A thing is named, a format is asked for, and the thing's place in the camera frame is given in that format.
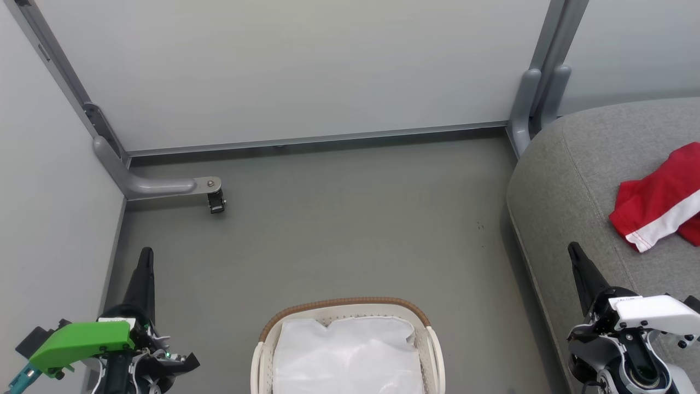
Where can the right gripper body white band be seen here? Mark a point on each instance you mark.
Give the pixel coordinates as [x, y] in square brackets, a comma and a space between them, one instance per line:
[656, 314]

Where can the grey partition support foot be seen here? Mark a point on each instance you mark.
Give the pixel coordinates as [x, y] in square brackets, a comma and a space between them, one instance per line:
[158, 187]

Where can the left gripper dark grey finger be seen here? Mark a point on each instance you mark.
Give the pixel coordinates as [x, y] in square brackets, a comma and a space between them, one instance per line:
[183, 364]
[143, 284]

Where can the white laundry basket brown rim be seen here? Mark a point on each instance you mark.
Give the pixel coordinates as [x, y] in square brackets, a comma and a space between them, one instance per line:
[432, 350]

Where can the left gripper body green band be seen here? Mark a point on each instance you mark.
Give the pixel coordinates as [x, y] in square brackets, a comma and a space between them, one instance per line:
[82, 339]

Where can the small black caster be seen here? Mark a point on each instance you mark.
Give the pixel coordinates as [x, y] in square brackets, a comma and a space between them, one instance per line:
[216, 203]

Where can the red garment with white trim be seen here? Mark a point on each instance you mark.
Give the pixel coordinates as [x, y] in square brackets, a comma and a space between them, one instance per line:
[656, 186]

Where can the grey fabric sofa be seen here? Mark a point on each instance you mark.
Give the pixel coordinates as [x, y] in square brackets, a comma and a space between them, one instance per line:
[574, 180]

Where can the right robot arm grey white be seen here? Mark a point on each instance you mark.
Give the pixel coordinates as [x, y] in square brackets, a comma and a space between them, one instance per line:
[640, 377]

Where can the white basket liner cloth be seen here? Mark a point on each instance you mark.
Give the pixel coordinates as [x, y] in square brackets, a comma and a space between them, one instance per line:
[344, 355]

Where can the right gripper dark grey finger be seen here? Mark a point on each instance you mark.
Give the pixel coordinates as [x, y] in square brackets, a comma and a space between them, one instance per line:
[590, 282]
[693, 304]

